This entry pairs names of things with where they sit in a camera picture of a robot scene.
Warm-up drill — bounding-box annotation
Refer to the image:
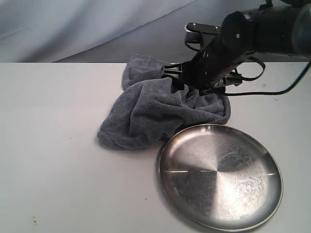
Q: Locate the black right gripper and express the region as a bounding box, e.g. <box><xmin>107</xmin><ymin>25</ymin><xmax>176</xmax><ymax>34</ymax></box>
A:
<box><xmin>161</xmin><ymin>36</ymin><xmax>253</xmax><ymax>94</ymax></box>

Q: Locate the grey fleece towel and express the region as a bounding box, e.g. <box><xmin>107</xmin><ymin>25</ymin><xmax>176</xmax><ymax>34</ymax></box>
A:
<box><xmin>97</xmin><ymin>54</ymin><xmax>231</xmax><ymax>150</ymax></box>

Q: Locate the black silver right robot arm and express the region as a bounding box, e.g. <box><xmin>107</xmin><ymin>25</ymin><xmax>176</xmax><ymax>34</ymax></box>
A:
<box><xmin>161</xmin><ymin>0</ymin><xmax>311</xmax><ymax>95</ymax></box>

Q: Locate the round steel plate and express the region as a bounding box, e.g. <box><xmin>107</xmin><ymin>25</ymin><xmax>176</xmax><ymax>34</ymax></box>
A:
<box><xmin>155</xmin><ymin>124</ymin><xmax>283</xmax><ymax>233</ymax></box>

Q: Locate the white backdrop sheet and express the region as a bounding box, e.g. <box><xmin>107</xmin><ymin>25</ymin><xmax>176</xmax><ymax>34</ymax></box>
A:
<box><xmin>0</xmin><ymin>0</ymin><xmax>261</xmax><ymax>63</ymax></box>

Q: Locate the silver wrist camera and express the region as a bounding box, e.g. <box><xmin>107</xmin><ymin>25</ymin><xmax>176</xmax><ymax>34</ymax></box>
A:
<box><xmin>185</xmin><ymin>22</ymin><xmax>221</xmax><ymax>44</ymax></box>

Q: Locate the black cable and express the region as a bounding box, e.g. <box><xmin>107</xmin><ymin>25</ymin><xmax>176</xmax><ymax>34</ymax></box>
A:
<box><xmin>184</xmin><ymin>41</ymin><xmax>311</xmax><ymax>97</ymax></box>

